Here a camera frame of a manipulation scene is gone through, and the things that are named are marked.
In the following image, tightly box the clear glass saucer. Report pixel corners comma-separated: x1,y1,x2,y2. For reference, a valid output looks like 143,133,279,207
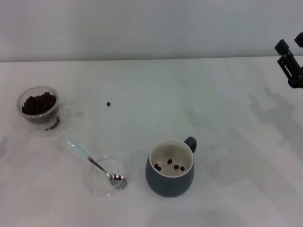
84,155,128,197

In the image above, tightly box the clear double-wall glass cup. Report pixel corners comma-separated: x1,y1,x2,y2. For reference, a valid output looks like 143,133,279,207
16,86,84,137

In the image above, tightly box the dark teal ceramic mug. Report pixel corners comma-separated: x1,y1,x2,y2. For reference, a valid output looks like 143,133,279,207
145,136,198,198

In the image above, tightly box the blue-handled metal spoon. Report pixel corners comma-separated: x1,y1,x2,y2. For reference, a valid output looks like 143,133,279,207
66,139,128,190

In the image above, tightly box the coffee bean pile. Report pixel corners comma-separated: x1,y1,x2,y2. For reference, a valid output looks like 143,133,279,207
21,92,57,116

